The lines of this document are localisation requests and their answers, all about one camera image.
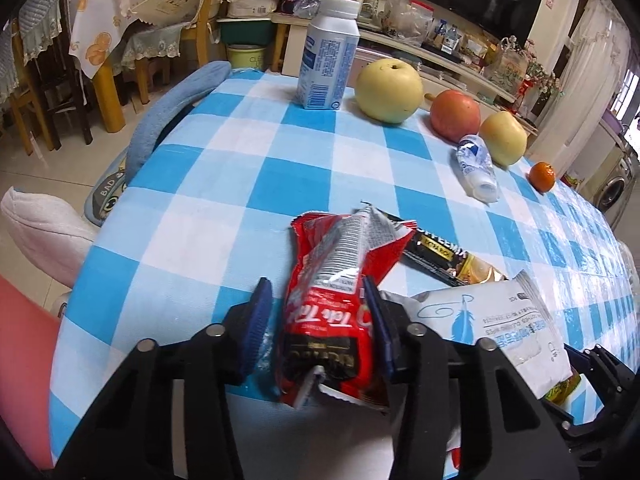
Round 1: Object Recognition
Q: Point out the red snack wrapper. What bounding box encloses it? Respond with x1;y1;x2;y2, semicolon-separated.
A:
277;204;418;411

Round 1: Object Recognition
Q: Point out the blue checked tablecloth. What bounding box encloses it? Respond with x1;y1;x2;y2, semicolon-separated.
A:
47;67;640;480

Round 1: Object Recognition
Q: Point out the yellow snack wrapper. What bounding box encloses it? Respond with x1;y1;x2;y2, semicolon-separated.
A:
542;372;583;403

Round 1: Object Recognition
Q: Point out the dark wooden chair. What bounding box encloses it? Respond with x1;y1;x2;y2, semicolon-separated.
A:
10;0;96;152

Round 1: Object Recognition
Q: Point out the orange tangerine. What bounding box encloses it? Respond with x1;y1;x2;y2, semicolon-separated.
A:
528;161;557;194

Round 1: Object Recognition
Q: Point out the cartoon floor mat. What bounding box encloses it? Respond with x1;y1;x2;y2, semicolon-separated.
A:
82;152;132;226

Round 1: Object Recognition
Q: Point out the light wooden chair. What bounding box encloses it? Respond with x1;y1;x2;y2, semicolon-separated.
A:
177;0;223;68
0;20;35;157

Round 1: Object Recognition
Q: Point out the white curtain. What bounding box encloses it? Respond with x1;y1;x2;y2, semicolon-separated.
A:
527;0;632;173

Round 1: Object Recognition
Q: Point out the printed clear plastic bag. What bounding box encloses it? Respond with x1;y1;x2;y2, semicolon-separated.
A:
482;37;529;93

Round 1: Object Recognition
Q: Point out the red apple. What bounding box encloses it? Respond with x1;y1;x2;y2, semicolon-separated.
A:
430;89;482;144

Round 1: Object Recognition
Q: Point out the black gold coffee sachet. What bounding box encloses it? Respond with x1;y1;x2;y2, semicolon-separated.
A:
385;212;511;288

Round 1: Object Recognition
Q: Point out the white milk bottle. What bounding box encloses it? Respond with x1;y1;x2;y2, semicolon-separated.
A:
297;0;361;111

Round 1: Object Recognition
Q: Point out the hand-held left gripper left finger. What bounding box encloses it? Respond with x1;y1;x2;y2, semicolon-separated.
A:
52;277;275;480

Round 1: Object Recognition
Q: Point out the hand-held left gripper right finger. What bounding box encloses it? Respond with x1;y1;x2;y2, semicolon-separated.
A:
362;276;578;480

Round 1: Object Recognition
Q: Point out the small white plastic bottle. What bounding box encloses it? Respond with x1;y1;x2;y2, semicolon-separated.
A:
456;134;500;204

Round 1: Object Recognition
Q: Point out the green plastic bin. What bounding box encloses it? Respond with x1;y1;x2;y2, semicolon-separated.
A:
226;44;267;70

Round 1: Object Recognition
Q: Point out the small yellow apple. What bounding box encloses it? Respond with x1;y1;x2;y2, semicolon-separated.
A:
479;111;529;168

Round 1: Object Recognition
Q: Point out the yellow pear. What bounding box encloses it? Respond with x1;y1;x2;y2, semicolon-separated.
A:
355;58;425;125

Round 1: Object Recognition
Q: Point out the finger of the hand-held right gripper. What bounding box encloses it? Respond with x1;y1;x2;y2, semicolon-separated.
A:
555;344;637;456

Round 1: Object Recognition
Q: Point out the silver washing machine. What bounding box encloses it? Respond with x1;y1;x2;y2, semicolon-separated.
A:
594;157;635;216

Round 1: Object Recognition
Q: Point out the orange print table cloth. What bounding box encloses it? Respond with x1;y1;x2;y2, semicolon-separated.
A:
69;0;132;79

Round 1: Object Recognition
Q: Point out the white sideboard cabinet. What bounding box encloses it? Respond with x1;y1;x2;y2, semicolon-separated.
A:
272;12;541;133

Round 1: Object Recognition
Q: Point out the white wipes packet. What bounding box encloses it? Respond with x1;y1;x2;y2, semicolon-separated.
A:
380;270;573;401

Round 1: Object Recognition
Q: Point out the grey cushion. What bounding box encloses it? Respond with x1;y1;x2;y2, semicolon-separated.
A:
0;187;98;291

